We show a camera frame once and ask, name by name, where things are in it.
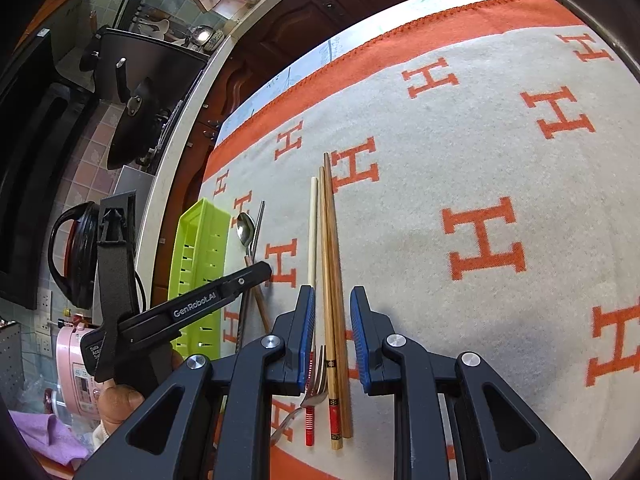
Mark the metal fork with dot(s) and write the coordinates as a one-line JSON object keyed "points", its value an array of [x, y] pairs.
{"points": [[314, 380]]}

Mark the black wok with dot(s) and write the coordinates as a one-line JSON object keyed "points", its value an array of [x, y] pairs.
{"points": [[135, 120]]}

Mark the green plastic utensil tray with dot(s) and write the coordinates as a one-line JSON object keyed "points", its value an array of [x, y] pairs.
{"points": [[197, 240]]}

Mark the purple cloth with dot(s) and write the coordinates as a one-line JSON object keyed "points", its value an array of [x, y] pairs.
{"points": [[45, 435]]}

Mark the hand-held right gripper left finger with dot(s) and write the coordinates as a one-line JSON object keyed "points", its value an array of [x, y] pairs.
{"points": [[307, 340]]}

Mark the white wall socket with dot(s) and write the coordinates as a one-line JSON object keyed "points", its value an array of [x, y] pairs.
{"points": [[45, 300]]}

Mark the perforated metal rack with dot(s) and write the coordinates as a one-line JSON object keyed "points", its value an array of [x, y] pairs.
{"points": [[10, 360]]}

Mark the steel splash guard panel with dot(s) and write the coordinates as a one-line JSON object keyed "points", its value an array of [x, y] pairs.
{"points": [[131, 180]]}

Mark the black red pressure cooker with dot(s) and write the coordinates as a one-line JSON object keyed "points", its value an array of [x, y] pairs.
{"points": [[75, 255]]}

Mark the dark wooden chopstick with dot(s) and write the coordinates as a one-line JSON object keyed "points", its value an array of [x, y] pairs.
{"points": [[336, 270]]}

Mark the person's left hand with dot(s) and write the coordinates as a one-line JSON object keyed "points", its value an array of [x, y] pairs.
{"points": [[120, 402]]}

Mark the white kitchen countertop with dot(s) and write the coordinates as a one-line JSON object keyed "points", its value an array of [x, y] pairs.
{"points": [[235, 35]]}

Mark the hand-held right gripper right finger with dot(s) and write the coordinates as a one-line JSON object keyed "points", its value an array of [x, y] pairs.
{"points": [[357, 340]]}

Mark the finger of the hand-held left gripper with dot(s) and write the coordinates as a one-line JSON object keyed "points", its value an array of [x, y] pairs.
{"points": [[250, 277]]}

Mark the cream chopstick red striped end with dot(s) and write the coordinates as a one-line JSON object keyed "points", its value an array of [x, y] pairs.
{"points": [[312, 240]]}

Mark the pink rice cooker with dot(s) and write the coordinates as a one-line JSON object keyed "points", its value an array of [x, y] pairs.
{"points": [[75, 375]]}

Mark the brown wooden kitchen cabinets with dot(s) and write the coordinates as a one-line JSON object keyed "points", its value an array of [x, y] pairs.
{"points": [[300, 20]]}

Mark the orange white printed blanket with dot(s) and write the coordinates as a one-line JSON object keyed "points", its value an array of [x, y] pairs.
{"points": [[450, 160]]}

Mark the wooden chopstick red patterned end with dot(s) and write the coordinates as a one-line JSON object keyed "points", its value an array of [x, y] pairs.
{"points": [[327, 270]]}

